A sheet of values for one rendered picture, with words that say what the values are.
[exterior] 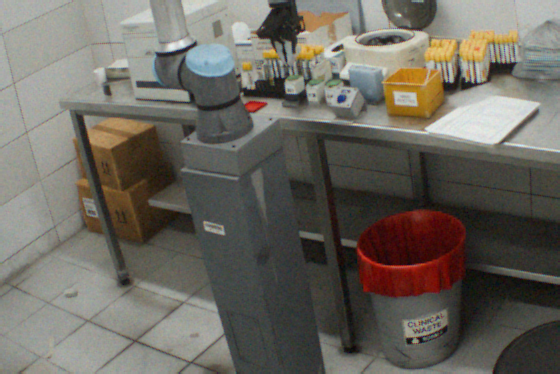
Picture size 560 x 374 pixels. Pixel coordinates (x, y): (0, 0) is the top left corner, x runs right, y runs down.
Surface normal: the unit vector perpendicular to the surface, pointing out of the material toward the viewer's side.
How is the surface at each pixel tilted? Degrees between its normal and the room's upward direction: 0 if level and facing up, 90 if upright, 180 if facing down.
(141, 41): 90
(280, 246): 90
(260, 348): 90
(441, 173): 90
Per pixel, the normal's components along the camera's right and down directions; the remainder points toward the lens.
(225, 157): -0.58, 0.44
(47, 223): 0.79, 0.13
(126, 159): 0.64, 0.20
